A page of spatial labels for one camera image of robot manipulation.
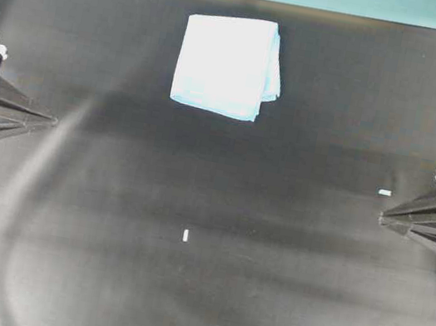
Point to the white tape marker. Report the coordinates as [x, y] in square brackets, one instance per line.
[384, 192]
[185, 235]

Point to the white tape marker centre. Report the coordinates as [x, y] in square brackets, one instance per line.
[185, 235]

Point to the white tape marker right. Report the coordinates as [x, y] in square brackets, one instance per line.
[384, 192]

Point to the light blue cloth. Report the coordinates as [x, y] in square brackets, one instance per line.
[228, 65]

